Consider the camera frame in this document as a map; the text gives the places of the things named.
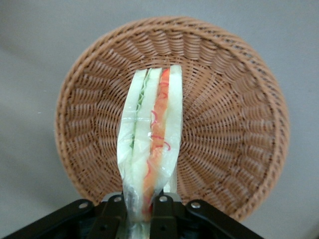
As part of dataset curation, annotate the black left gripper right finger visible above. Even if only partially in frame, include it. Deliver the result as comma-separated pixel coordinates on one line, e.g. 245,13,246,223
149,193,265,239

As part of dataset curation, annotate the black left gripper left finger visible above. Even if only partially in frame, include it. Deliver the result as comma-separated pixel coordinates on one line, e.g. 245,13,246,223
0,193,129,239

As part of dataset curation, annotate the triangle sandwich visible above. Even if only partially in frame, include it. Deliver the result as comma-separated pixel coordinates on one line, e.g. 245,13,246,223
116,65,184,239

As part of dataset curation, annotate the brown round wicker basket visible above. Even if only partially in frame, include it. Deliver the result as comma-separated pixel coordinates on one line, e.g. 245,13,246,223
53,15,291,223

